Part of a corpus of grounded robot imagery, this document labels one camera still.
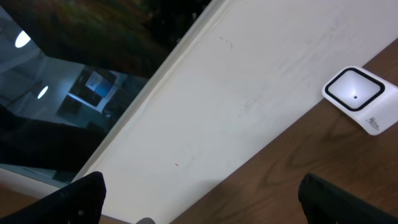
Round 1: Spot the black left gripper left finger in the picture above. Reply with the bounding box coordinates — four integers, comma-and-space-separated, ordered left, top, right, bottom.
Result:
1, 171, 106, 224

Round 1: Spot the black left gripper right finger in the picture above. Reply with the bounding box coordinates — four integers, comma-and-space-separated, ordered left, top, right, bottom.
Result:
298, 173, 397, 224

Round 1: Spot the white barcode scanner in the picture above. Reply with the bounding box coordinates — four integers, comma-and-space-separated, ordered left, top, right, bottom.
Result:
322, 66, 397, 136

